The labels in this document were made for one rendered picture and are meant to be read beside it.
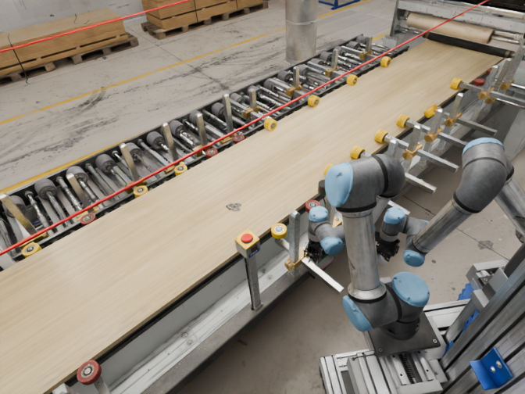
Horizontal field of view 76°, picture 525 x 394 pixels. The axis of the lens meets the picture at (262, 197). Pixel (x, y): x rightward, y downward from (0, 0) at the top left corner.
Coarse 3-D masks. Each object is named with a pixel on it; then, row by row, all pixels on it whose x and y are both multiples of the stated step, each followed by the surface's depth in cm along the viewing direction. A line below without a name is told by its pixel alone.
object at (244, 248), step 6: (252, 234) 129; (240, 240) 127; (252, 240) 127; (258, 240) 127; (240, 246) 127; (246, 246) 125; (258, 246) 129; (240, 252) 131; (246, 252) 126; (246, 258) 129
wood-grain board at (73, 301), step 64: (448, 64) 296; (320, 128) 236; (384, 128) 231; (192, 192) 195; (256, 192) 192; (64, 256) 167; (128, 256) 165; (192, 256) 162; (0, 320) 144; (64, 320) 143; (128, 320) 141; (0, 384) 125
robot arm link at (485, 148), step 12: (468, 144) 112; (480, 144) 107; (492, 144) 106; (468, 156) 107; (480, 156) 103; (492, 156) 102; (504, 156) 105; (504, 192) 110; (516, 192) 109; (504, 204) 113; (516, 204) 111; (516, 216) 113; (516, 228) 119
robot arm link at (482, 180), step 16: (480, 160) 102; (464, 176) 104; (480, 176) 99; (496, 176) 98; (464, 192) 103; (480, 192) 100; (496, 192) 100; (448, 208) 110; (464, 208) 104; (480, 208) 102; (432, 224) 117; (448, 224) 111; (416, 240) 124; (432, 240) 119; (416, 256) 125
